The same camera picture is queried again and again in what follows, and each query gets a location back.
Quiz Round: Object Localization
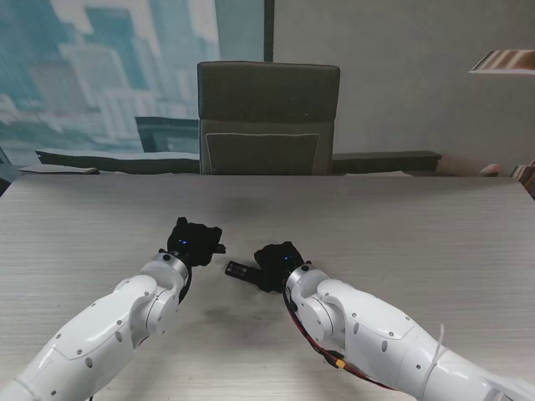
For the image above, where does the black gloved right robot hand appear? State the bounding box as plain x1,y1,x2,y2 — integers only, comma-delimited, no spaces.
253,241,305,294

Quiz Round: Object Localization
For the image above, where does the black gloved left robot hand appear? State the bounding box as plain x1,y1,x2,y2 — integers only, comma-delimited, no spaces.
166,216,229,267

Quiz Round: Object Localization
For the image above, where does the black remote control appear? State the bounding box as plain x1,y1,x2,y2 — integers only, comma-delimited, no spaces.
224,261,265,284

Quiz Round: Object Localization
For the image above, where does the dark grey paper stack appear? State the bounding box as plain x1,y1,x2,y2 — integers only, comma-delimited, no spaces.
18,165,100,175

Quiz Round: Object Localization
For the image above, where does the grey office chair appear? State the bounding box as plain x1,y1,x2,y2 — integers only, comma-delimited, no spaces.
196,60,342,175

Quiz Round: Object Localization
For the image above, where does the dark object at edge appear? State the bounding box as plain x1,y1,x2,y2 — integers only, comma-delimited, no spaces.
0,145,20,197

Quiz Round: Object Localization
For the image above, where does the city skyline backdrop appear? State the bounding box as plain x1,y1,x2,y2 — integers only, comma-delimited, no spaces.
0,0,268,156

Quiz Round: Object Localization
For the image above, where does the light wooden stack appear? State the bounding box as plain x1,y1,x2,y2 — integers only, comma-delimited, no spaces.
510,158,535,197

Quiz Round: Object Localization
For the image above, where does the right arm red black cable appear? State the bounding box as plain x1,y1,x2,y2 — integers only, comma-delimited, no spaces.
283,287,396,392

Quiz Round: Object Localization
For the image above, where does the black vertical frame post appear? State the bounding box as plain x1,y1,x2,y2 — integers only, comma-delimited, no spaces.
264,0,276,63

